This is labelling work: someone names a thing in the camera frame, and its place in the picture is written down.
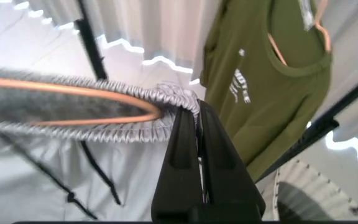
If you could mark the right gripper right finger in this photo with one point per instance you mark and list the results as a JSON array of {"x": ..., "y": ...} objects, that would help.
[{"x": 228, "y": 186}]

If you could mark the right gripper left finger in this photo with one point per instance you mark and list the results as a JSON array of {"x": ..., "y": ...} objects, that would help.
[{"x": 180, "y": 177}]

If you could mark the green printed garment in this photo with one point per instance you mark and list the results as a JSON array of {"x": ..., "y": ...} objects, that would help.
[{"x": 259, "y": 124}]

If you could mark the pink clothes hanger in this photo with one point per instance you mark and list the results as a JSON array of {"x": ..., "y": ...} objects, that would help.
[
  {"x": 73, "y": 90},
  {"x": 277, "y": 51}
]

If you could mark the pale grey garment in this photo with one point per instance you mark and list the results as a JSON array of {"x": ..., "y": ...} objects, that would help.
[{"x": 42, "y": 174}]

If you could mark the white laundry basket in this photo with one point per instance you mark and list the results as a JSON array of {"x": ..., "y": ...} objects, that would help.
[{"x": 309, "y": 186}]

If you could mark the black clothes rack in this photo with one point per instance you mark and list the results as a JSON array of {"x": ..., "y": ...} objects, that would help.
[{"x": 90, "y": 46}]

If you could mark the white curtain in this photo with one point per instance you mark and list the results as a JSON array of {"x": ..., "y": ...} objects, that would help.
[{"x": 154, "y": 25}]

